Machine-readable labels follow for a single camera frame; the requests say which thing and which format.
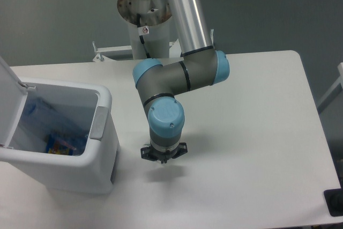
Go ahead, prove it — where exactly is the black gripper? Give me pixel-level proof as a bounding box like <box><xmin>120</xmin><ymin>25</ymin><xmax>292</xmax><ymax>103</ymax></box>
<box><xmin>140</xmin><ymin>143</ymin><xmax>188</xmax><ymax>163</ymax></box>

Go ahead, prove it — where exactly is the clear plastic water bottle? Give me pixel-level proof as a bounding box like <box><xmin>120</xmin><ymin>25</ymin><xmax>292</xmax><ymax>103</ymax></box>
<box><xmin>21</xmin><ymin>98</ymin><xmax>88</xmax><ymax>156</ymax></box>

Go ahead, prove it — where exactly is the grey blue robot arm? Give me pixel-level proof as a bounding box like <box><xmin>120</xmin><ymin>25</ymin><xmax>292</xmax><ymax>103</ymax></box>
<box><xmin>117</xmin><ymin>0</ymin><xmax>230</xmax><ymax>163</ymax></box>

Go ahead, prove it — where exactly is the white plastic trash can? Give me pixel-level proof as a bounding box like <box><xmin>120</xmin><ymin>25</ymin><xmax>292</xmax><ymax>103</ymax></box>
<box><xmin>1</xmin><ymin>78</ymin><xmax>120</xmax><ymax>194</ymax></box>

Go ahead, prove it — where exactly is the white trash can lid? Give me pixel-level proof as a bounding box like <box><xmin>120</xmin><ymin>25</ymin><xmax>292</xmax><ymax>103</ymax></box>
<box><xmin>0</xmin><ymin>59</ymin><xmax>35</xmax><ymax>147</ymax></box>

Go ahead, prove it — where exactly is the blue yellow snack wrapper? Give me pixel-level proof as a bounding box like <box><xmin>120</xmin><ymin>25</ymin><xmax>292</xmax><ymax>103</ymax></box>
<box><xmin>45</xmin><ymin>134</ymin><xmax>76</xmax><ymax>156</ymax></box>

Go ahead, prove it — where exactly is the black device at table edge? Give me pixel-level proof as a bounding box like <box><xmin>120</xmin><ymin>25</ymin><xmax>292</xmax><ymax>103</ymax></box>
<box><xmin>324</xmin><ymin>188</ymin><xmax>342</xmax><ymax>217</ymax></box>

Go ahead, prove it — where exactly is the white metal base frame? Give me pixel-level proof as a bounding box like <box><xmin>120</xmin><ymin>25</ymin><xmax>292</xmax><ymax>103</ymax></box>
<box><xmin>92</xmin><ymin>28</ymin><xmax>215</xmax><ymax>63</ymax></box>

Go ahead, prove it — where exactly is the black cable on pedestal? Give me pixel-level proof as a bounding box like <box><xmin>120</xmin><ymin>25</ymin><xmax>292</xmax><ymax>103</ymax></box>
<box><xmin>136</xmin><ymin>13</ymin><xmax>151</xmax><ymax>60</ymax></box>

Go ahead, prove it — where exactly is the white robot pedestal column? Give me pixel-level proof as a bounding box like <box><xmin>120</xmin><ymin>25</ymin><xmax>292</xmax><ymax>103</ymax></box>
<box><xmin>117</xmin><ymin>0</ymin><xmax>172</xmax><ymax>60</ymax></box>

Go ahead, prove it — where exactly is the white frame at right edge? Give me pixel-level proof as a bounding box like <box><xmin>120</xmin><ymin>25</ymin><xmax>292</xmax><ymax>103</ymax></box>
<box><xmin>317</xmin><ymin>63</ymin><xmax>342</xmax><ymax>114</ymax></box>

